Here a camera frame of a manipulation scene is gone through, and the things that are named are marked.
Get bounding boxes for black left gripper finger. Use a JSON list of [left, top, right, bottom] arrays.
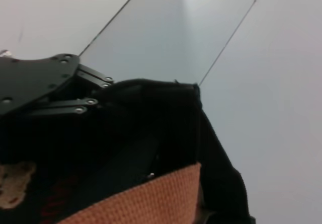
[[75, 64, 114, 90], [30, 98, 99, 116]]

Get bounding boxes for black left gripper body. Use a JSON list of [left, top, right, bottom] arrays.
[[0, 53, 81, 116]]

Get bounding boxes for black food bag brown handles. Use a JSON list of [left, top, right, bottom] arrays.
[[0, 79, 256, 224]]

